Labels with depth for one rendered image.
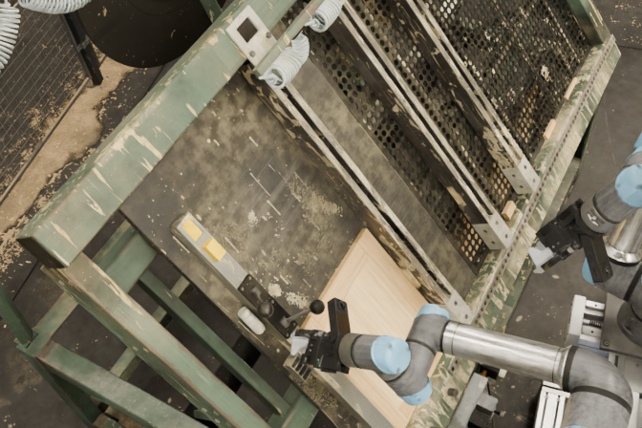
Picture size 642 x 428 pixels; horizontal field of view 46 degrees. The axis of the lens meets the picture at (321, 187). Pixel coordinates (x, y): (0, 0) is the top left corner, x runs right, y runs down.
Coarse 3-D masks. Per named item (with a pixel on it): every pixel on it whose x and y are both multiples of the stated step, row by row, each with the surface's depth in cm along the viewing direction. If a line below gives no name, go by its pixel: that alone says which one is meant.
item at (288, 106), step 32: (256, 32) 187; (256, 64) 185; (288, 96) 198; (288, 128) 202; (320, 128) 202; (320, 160) 206; (352, 160) 209; (352, 192) 209; (384, 224) 215; (416, 256) 225; (448, 288) 230
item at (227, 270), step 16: (176, 224) 177; (192, 240) 178; (208, 256) 180; (224, 256) 183; (224, 272) 182; (240, 272) 186; (336, 384) 203; (352, 384) 206; (352, 400) 206; (368, 400) 209; (368, 416) 209
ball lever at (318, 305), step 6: (318, 300) 187; (312, 306) 186; (318, 306) 186; (324, 306) 187; (300, 312) 189; (306, 312) 188; (312, 312) 187; (318, 312) 186; (282, 318) 191; (288, 318) 191; (294, 318) 190; (282, 324) 191; (288, 324) 191
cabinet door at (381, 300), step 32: (352, 256) 213; (384, 256) 221; (352, 288) 212; (384, 288) 220; (416, 288) 229; (320, 320) 203; (352, 320) 211; (384, 320) 219; (384, 384) 217; (384, 416) 216
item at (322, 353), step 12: (312, 336) 174; (324, 336) 173; (312, 348) 174; (324, 348) 172; (336, 348) 167; (300, 360) 174; (312, 360) 171; (324, 360) 171; (336, 360) 168; (348, 372) 169
